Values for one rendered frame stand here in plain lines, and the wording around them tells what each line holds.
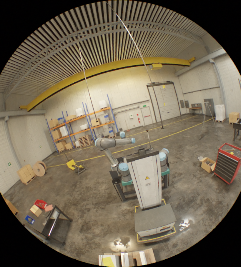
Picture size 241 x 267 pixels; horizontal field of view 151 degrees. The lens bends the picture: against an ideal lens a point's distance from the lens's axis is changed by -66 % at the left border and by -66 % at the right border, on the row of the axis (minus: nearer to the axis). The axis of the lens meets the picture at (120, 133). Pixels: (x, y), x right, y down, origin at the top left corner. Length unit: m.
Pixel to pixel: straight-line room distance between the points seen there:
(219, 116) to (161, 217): 8.53
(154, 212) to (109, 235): 1.30
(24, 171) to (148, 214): 7.50
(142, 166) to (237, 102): 10.23
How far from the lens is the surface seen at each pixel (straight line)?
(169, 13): 8.56
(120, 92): 10.96
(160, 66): 9.10
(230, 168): 2.78
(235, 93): 10.54
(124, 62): 8.30
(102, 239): 2.48
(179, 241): 2.27
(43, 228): 2.48
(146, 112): 11.20
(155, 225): 1.44
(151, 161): 0.98
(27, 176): 7.89
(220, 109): 8.96
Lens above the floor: 2.22
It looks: 12 degrees down
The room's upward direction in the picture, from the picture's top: 16 degrees counter-clockwise
